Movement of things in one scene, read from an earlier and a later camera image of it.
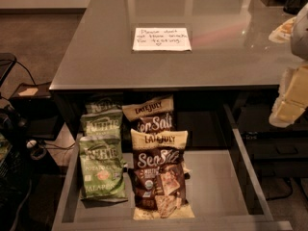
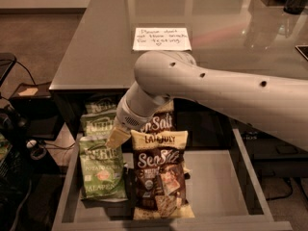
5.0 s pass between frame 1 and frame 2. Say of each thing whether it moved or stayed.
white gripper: moved
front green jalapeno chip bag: stayed
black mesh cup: stayed
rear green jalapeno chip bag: stayed
